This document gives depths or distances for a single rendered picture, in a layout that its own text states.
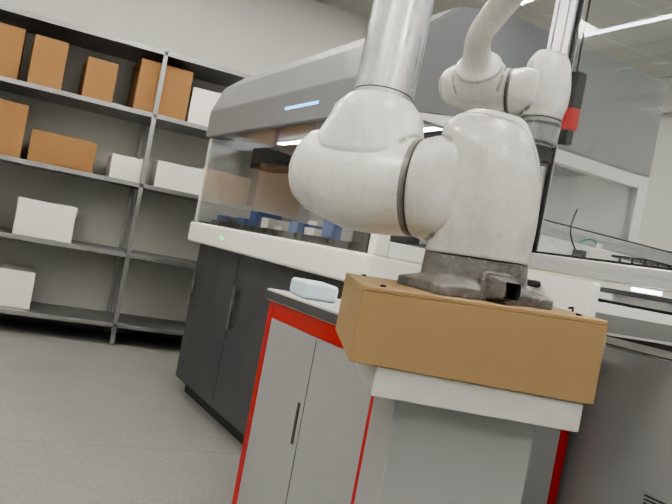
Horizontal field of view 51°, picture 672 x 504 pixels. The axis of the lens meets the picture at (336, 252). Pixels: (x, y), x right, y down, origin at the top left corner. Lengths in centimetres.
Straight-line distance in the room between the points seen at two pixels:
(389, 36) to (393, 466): 65
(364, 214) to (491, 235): 20
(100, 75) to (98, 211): 99
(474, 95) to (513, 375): 84
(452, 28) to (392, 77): 125
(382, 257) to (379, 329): 131
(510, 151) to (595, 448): 97
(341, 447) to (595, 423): 62
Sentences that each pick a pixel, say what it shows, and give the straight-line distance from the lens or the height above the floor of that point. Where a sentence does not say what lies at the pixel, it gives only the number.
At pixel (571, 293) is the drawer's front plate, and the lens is 143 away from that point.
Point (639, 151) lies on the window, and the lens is 187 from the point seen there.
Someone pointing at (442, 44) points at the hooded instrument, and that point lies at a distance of 235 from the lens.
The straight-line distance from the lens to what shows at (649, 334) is 157.
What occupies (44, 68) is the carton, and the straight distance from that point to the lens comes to 491.
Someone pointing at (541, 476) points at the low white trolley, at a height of 47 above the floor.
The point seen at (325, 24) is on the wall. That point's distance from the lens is 591.
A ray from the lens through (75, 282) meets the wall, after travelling 538.
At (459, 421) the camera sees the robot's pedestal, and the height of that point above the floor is 70.
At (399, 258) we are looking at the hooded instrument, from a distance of 225.
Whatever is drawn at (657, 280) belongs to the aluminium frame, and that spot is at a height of 96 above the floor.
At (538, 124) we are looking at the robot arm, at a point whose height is 125.
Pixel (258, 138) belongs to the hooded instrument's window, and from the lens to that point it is 323.
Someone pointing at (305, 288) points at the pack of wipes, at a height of 79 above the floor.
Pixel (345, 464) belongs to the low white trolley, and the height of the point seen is 46.
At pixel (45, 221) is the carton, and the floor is 73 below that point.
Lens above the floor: 90
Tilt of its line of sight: level
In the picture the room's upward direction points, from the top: 11 degrees clockwise
